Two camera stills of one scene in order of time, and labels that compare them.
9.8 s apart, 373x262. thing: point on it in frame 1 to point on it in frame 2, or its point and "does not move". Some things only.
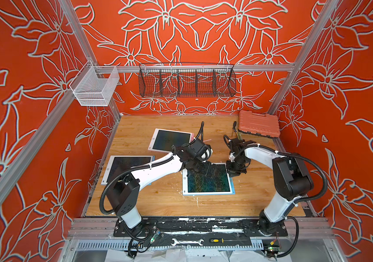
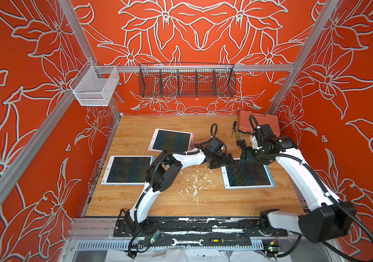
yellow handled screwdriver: (220, 240) does not move
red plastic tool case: (265, 124) does not move
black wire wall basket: (187, 79) does not move
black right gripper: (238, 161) to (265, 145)
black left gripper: (206, 171) to (224, 162)
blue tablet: (220, 183) to (242, 174)
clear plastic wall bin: (94, 86) does not move
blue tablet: (118, 164) does not move
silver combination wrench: (176, 242) does not move
